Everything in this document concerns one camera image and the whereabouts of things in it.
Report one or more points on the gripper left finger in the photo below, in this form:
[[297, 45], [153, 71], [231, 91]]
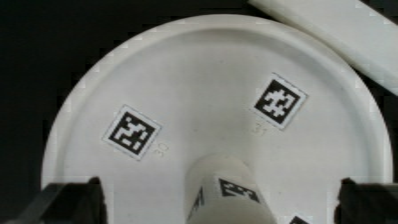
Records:
[[68, 204]]

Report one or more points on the white round table top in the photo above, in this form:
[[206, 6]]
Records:
[[220, 85]]

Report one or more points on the white cylindrical table leg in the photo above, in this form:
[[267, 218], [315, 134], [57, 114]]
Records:
[[222, 196]]

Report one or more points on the white obstacle fence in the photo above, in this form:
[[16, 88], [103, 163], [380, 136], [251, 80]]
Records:
[[352, 28]]

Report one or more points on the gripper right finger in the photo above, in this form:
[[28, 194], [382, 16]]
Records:
[[368, 203]]

